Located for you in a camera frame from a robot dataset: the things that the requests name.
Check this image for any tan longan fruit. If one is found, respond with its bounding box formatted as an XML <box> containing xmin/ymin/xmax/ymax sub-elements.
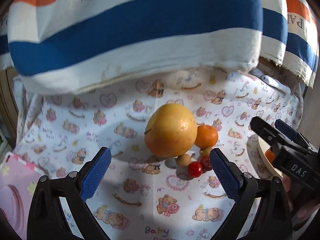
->
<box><xmin>176</xmin><ymin>154</ymin><xmax>191</xmax><ymax>167</ymax></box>

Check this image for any dark red small apple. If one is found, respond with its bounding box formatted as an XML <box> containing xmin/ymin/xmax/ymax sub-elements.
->
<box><xmin>200</xmin><ymin>156</ymin><xmax>213</xmax><ymax>173</ymax></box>

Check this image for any pink tablet case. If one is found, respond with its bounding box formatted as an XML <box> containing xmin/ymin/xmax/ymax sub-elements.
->
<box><xmin>0</xmin><ymin>152</ymin><xmax>44</xmax><ymax>239</ymax></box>

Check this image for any person's right hand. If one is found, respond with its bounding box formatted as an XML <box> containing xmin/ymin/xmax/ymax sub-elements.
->
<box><xmin>282</xmin><ymin>175</ymin><xmax>319</xmax><ymax>231</ymax></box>

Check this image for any large striped Paris pillow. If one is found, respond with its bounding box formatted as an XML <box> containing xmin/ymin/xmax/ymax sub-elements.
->
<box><xmin>1</xmin><ymin>0</ymin><xmax>263</xmax><ymax>95</ymax></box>

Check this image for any cream round plate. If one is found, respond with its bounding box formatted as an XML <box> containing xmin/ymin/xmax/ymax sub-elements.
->
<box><xmin>258</xmin><ymin>137</ymin><xmax>283</xmax><ymax>178</ymax></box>

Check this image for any red cherry tomato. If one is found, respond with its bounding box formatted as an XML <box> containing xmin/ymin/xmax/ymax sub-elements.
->
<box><xmin>187</xmin><ymin>161</ymin><xmax>203</xmax><ymax>178</ymax></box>

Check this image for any large yellow apple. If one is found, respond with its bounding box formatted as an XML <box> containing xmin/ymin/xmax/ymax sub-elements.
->
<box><xmin>144</xmin><ymin>103</ymin><xmax>197</xmax><ymax>158</ymax></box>

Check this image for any large orange mandarin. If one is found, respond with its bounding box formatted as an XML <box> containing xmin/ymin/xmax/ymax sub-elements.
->
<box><xmin>265</xmin><ymin>148</ymin><xmax>275</xmax><ymax>164</ymax></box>

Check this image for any small orange mandarin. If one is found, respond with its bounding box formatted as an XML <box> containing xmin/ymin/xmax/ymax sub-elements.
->
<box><xmin>195</xmin><ymin>125</ymin><xmax>219</xmax><ymax>149</ymax></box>

